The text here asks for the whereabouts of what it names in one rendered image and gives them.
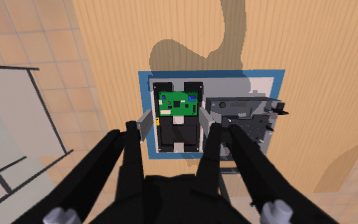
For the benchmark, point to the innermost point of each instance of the green circuit board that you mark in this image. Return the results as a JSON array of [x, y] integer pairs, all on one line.
[[178, 103]]

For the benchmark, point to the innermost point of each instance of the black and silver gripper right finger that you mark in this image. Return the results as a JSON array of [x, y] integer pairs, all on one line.
[[276, 201]]

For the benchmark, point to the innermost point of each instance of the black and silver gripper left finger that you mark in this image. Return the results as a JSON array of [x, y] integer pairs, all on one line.
[[71, 201]]

